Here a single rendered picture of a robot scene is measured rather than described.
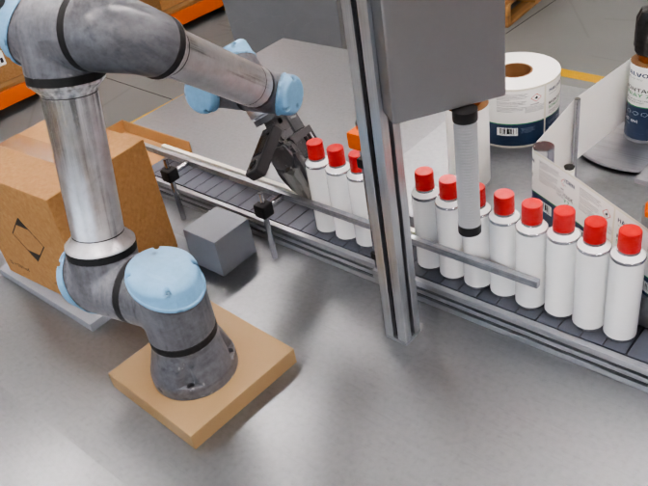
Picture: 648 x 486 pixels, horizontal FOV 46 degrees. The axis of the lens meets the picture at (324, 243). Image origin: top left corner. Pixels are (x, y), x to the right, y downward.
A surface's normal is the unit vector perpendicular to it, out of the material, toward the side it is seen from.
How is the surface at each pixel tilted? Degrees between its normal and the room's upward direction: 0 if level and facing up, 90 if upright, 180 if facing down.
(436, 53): 90
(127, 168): 90
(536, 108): 90
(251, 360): 0
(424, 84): 90
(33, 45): 82
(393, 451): 0
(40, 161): 0
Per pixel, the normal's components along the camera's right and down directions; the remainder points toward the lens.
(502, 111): -0.41, 0.58
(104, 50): 0.11, 0.65
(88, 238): -0.11, 0.46
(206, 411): -0.14, -0.79
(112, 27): 0.30, 0.14
